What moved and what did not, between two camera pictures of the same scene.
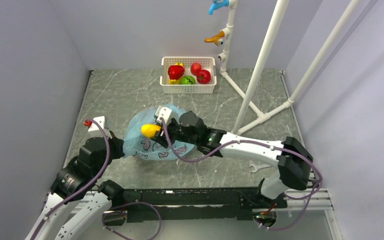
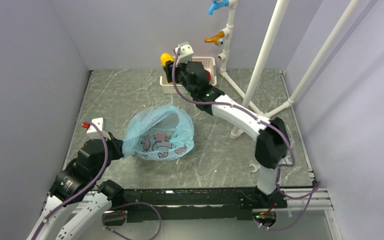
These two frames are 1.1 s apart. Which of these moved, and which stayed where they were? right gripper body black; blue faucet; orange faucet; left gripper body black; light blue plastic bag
Moved: right gripper body black
Stayed: blue faucet; left gripper body black; orange faucet; light blue plastic bag
